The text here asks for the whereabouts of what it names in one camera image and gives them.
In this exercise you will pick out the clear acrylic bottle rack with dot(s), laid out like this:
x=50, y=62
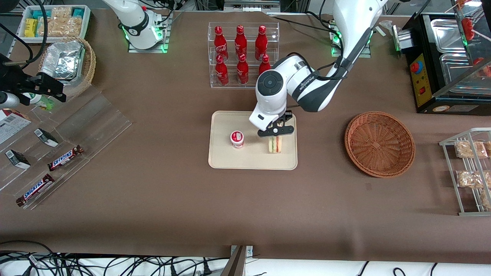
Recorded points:
x=249, y=85

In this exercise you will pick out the black food warmer appliance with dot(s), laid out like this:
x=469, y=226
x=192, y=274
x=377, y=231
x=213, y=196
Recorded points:
x=422, y=76

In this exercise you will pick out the clear plastic wrapper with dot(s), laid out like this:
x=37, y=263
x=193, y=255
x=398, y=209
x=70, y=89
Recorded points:
x=386, y=25

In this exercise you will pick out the printed white cardboard box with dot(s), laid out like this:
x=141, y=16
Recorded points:
x=11, y=124

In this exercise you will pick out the small black white box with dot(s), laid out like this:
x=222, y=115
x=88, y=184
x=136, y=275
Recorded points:
x=46, y=137
x=17, y=159

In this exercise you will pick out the steel warmer pan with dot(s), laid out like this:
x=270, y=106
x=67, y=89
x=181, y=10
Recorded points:
x=456, y=71
x=447, y=36

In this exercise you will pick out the red cola bottle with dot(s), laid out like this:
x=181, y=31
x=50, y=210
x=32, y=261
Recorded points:
x=240, y=40
x=221, y=73
x=261, y=42
x=242, y=73
x=219, y=44
x=264, y=65

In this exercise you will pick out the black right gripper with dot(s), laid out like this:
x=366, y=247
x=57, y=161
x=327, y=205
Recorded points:
x=16, y=82

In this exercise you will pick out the light wicker basket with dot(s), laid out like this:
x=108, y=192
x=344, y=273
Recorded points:
x=89, y=65

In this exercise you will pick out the green white small bottle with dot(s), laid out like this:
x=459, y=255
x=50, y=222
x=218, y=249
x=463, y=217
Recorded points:
x=40, y=100

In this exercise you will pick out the snickers chocolate bar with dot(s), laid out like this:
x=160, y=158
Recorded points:
x=65, y=158
x=35, y=190

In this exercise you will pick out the white plastic bin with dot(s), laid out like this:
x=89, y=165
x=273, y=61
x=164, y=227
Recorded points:
x=87, y=17

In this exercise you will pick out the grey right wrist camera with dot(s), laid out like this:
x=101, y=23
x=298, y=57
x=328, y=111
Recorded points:
x=7, y=100

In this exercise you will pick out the clear acrylic display stand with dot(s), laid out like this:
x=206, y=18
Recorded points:
x=96, y=122

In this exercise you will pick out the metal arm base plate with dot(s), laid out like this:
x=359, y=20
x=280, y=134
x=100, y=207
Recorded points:
x=366, y=51
x=165, y=42

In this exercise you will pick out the yellow snack packet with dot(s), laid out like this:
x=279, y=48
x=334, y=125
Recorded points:
x=31, y=27

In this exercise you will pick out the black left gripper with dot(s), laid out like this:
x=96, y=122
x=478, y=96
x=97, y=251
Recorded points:
x=288, y=116

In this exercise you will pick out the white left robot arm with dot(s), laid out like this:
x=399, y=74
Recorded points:
x=307, y=84

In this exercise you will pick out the red white yogurt cup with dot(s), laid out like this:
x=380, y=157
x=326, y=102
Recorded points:
x=237, y=138

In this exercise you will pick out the teal snack packet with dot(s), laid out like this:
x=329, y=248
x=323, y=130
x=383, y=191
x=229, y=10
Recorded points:
x=78, y=12
x=40, y=14

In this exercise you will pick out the brown wicker basket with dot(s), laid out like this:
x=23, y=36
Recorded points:
x=379, y=145

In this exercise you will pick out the triangle sandwich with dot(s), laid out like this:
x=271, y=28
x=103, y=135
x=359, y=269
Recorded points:
x=275, y=145

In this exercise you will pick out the red food on skewer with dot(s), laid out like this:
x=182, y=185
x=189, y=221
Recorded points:
x=482, y=63
x=468, y=27

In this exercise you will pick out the grey metal table bracket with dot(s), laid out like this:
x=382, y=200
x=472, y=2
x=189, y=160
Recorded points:
x=248, y=251

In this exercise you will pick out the beige plastic tray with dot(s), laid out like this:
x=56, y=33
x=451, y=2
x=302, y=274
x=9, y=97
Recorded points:
x=230, y=161

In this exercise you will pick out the clear bag of snacks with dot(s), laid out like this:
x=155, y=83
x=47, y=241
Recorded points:
x=470, y=149
x=488, y=148
x=486, y=199
x=470, y=179

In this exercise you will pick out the aluminium foil tray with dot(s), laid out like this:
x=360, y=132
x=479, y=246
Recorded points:
x=63, y=59

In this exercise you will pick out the clear cracker bag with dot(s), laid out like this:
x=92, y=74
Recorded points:
x=61, y=27
x=61, y=12

